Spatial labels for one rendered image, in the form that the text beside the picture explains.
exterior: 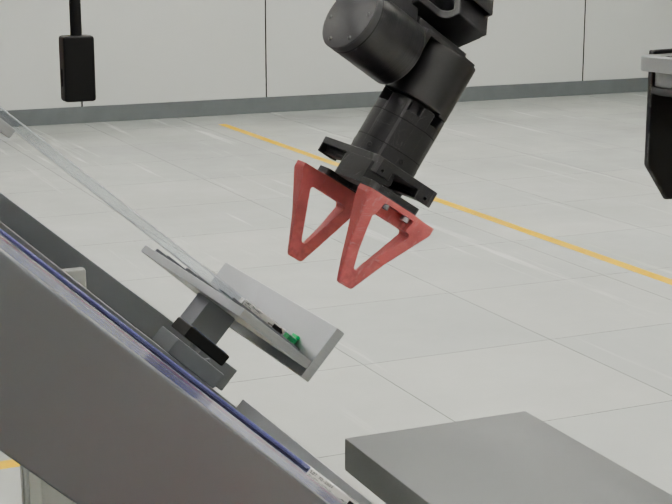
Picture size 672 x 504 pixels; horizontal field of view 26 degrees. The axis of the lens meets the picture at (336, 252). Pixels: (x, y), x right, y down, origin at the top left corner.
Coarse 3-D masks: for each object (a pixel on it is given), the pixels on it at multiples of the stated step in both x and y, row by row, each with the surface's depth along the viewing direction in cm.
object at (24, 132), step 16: (0, 112) 140; (16, 128) 141; (32, 144) 142; (48, 144) 143; (64, 160) 144; (80, 176) 145; (96, 192) 146; (112, 208) 148; (128, 208) 148; (144, 224) 149; (160, 240) 150; (176, 256) 151; (208, 272) 153; (224, 288) 154; (288, 336) 158
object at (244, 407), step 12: (240, 408) 136; (252, 408) 134; (252, 420) 133; (264, 420) 132; (276, 432) 129; (288, 444) 126; (300, 456) 124; (312, 456) 122; (324, 468) 120; (336, 480) 118; (348, 492) 115
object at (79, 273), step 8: (72, 272) 156; (80, 272) 156; (80, 280) 156; (32, 480) 163; (40, 480) 159; (32, 488) 163; (40, 488) 159; (48, 488) 159; (32, 496) 164; (40, 496) 160; (48, 496) 160; (56, 496) 160; (64, 496) 160
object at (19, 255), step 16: (0, 240) 71; (16, 256) 66; (32, 272) 62; (48, 272) 84; (64, 288) 77; (80, 304) 71; (96, 320) 65; (128, 336) 83; (144, 352) 76; (160, 368) 70; (192, 384) 90; (208, 400) 82; (224, 416) 75; (240, 432) 69; (272, 448) 89; (288, 464) 81; (304, 480) 74; (336, 496) 97
